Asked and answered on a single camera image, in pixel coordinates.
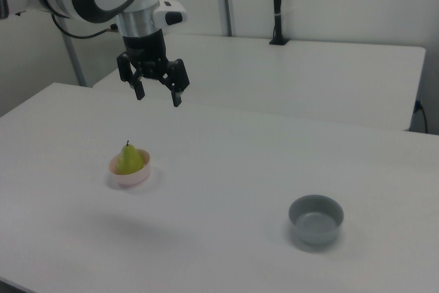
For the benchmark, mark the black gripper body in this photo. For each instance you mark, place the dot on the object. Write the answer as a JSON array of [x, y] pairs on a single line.
[[145, 49]]

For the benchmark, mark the pink plastic bowl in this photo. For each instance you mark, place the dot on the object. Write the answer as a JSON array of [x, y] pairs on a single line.
[[135, 178]]

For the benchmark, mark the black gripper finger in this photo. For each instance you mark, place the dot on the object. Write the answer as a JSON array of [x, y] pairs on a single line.
[[139, 88], [178, 78]]

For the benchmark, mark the green pear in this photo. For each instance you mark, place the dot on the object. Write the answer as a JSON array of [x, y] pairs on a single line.
[[129, 161]]

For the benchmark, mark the grey plastic bowl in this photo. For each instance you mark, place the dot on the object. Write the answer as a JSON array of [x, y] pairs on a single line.
[[315, 222]]

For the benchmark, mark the white side table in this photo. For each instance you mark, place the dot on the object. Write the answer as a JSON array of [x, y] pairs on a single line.
[[274, 73]]

